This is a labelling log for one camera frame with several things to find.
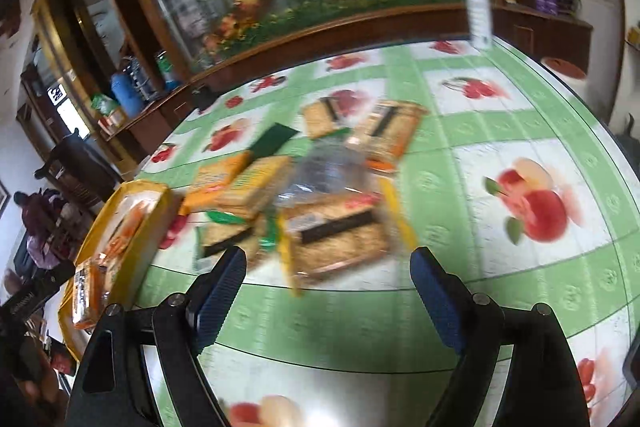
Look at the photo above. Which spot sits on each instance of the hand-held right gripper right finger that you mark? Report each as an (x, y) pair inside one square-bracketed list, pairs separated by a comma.
[(440, 302)]

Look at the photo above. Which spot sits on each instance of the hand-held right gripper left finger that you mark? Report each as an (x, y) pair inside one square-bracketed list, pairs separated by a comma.
[(220, 294)]

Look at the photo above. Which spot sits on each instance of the green cracker packet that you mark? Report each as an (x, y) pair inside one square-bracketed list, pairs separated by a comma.
[(225, 237)]

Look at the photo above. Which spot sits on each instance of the yellow cardboard box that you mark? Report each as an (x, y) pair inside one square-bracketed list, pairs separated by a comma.
[(145, 217)]

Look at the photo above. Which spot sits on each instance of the large orange cracker packet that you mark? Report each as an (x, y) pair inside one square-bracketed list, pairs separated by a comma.
[(340, 242)]

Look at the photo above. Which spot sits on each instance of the yellow cracker packet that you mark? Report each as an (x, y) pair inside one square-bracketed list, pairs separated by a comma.
[(260, 184)]

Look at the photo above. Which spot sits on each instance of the clear plastic bag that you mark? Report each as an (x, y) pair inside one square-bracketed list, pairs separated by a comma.
[(325, 172)]

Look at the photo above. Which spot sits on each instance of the dark green snack packet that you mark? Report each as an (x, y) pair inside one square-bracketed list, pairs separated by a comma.
[(272, 139)]

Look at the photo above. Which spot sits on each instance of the orange-edged cracker packet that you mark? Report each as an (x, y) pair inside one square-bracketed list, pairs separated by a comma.
[(395, 127)]

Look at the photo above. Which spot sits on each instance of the green-edged cracker packet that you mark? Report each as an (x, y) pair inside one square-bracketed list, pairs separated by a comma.
[(317, 117)]

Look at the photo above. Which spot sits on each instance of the fruit-print green tablecloth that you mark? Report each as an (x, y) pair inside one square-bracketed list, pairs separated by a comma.
[(500, 257)]

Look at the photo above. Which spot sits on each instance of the yellow plastic wrapper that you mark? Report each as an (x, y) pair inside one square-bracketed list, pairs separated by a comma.
[(397, 212)]

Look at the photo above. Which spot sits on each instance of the dark wooden chair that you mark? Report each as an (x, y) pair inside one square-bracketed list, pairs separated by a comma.
[(80, 167)]

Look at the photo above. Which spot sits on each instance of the green bag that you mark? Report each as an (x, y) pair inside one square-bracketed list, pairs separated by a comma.
[(104, 104)]

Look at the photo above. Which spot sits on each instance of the small black object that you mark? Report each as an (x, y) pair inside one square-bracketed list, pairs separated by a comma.
[(206, 98)]

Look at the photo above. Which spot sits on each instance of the blue bottle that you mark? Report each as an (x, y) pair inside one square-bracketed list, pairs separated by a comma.
[(127, 94)]

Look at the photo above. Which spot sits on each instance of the green can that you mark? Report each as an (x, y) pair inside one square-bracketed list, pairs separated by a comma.
[(166, 69)]

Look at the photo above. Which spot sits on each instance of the red lid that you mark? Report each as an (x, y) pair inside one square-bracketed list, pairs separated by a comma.
[(565, 67)]

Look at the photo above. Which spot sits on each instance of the wooden cabinet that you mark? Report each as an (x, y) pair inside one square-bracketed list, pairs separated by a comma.
[(540, 34)]

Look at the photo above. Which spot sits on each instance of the white spray bottle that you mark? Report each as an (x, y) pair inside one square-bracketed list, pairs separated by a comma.
[(477, 12)]

